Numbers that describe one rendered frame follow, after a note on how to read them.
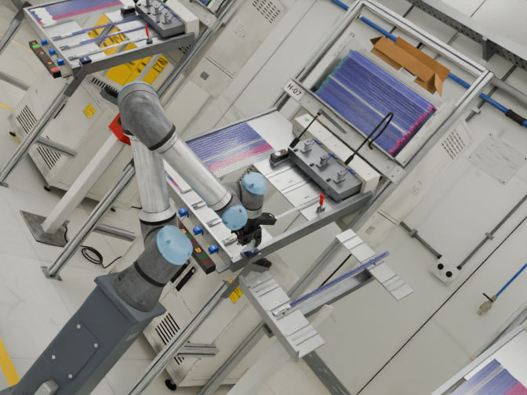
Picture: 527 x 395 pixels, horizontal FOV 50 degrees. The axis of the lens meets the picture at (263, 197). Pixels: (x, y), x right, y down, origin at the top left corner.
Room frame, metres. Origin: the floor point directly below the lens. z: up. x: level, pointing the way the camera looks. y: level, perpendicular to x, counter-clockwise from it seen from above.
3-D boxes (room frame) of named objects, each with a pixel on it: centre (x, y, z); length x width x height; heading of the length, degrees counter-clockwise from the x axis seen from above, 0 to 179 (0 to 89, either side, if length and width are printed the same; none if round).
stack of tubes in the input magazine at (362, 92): (2.56, -0.11, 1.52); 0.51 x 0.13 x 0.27; 57
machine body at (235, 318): (2.70, -0.12, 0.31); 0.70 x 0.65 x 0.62; 57
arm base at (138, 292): (1.60, 0.11, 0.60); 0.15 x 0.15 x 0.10
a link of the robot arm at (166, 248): (1.61, 0.11, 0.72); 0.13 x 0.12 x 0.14; 29
